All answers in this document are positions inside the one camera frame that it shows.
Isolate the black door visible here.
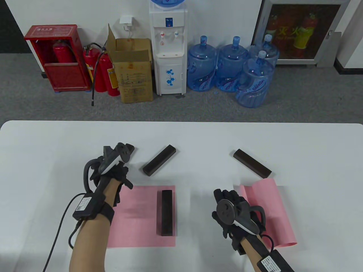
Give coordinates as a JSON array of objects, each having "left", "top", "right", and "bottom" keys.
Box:
[{"left": 0, "top": 0, "right": 32, "bottom": 54}]

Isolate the grey white tracking controller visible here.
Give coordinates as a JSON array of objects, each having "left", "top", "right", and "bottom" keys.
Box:
[
  {"left": 216, "top": 199, "right": 267, "bottom": 234},
  {"left": 83, "top": 142, "right": 134, "bottom": 194}
]

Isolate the red fire extinguisher cabinet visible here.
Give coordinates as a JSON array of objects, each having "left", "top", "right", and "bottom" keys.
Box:
[{"left": 24, "top": 24, "right": 92, "bottom": 93}]

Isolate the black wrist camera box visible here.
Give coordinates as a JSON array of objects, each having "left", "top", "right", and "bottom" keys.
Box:
[
  {"left": 73, "top": 193, "right": 115, "bottom": 225},
  {"left": 257, "top": 249, "right": 295, "bottom": 272}
]

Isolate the person's left hand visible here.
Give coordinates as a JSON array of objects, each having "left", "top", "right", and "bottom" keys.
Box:
[{"left": 91, "top": 154, "right": 134, "bottom": 207}]

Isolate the person's right forearm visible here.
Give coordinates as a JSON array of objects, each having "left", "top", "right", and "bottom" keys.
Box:
[{"left": 241, "top": 234, "right": 295, "bottom": 272}]

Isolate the person's right hand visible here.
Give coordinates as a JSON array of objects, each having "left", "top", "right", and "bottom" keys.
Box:
[{"left": 212, "top": 189, "right": 266, "bottom": 255}]

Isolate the white water dispenser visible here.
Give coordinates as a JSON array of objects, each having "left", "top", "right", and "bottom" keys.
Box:
[{"left": 149, "top": 2, "right": 188, "bottom": 96}]

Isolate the black cable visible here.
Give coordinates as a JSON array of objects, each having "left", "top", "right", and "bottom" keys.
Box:
[
  {"left": 43, "top": 193, "right": 86, "bottom": 272},
  {"left": 260, "top": 233, "right": 275, "bottom": 251}
]

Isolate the white wall socket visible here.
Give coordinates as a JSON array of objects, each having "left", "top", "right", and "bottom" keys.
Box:
[{"left": 119, "top": 15, "right": 134, "bottom": 31}]

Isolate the open cardboard box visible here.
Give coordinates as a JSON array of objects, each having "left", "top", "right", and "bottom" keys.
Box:
[{"left": 105, "top": 24, "right": 154, "bottom": 104}]

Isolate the red fire extinguisher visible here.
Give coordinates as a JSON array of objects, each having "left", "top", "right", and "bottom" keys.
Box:
[
  {"left": 83, "top": 42, "right": 107, "bottom": 107},
  {"left": 98, "top": 50, "right": 120, "bottom": 97},
  {"left": 53, "top": 40, "right": 76, "bottom": 63}
]

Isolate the grey framed glass hose cabinet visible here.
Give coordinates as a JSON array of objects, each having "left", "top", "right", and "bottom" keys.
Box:
[{"left": 251, "top": 0, "right": 351, "bottom": 68}]

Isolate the blue water jug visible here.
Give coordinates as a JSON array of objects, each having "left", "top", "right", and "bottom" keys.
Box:
[
  {"left": 150, "top": 0, "right": 186, "bottom": 10},
  {"left": 186, "top": 35, "right": 219, "bottom": 92},
  {"left": 235, "top": 50, "right": 275, "bottom": 109},
  {"left": 215, "top": 36, "right": 250, "bottom": 93},
  {"left": 249, "top": 34, "right": 280, "bottom": 69}
]

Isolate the pink paper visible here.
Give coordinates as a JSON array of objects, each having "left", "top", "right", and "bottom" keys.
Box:
[
  {"left": 107, "top": 185, "right": 176, "bottom": 248},
  {"left": 239, "top": 178, "right": 298, "bottom": 247}
]

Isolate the person's left forearm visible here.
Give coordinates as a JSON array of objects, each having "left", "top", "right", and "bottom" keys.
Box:
[{"left": 69, "top": 180, "right": 124, "bottom": 272}]

